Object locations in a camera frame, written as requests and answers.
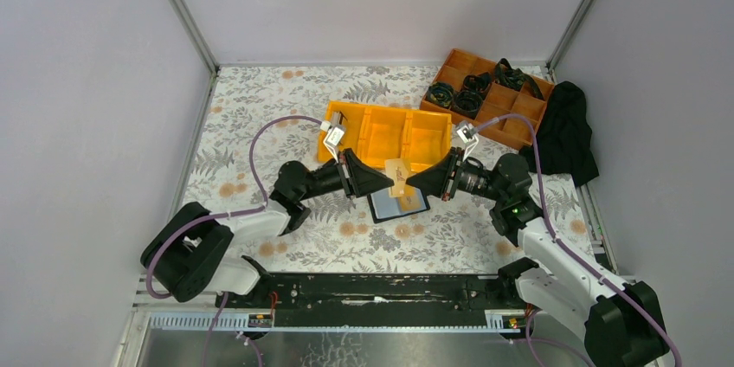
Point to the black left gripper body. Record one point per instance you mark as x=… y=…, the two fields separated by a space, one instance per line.
x=349 y=174

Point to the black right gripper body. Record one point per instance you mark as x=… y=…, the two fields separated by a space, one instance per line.
x=452 y=176

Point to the black leather card holder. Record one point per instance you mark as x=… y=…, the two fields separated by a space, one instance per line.
x=384 y=208

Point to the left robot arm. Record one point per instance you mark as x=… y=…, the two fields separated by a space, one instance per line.
x=189 y=255

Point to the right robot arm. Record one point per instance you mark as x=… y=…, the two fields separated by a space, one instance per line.
x=619 y=322

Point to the orange logo credit card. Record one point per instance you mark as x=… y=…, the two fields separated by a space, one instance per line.
x=410 y=203

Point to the yellow plastic divided bin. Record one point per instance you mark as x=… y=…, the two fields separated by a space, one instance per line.
x=379 y=133

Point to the black cloth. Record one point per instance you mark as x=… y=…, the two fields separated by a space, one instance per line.
x=564 y=136

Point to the floral patterned table mat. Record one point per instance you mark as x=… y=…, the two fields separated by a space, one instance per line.
x=261 y=117

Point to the wooden compartment organizer tray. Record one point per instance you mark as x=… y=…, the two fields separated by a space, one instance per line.
x=519 y=113

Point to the dark floral rolled tie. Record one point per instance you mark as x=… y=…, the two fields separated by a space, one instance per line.
x=467 y=104

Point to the blue yellow rolled tie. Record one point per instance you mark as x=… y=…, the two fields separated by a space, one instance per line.
x=441 y=94

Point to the black rolled tie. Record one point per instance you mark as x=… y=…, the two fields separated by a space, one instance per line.
x=477 y=83

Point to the dark green rolled tie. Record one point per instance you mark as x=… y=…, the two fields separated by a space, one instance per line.
x=514 y=78

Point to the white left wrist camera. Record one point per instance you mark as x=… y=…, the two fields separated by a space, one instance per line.
x=333 y=135

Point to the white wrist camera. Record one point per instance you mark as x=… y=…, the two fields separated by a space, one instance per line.
x=467 y=134
x=333 y=135

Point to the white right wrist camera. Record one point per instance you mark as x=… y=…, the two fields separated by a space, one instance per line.
x=467 y=134

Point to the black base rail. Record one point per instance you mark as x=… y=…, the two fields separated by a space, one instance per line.
x=436 y=301

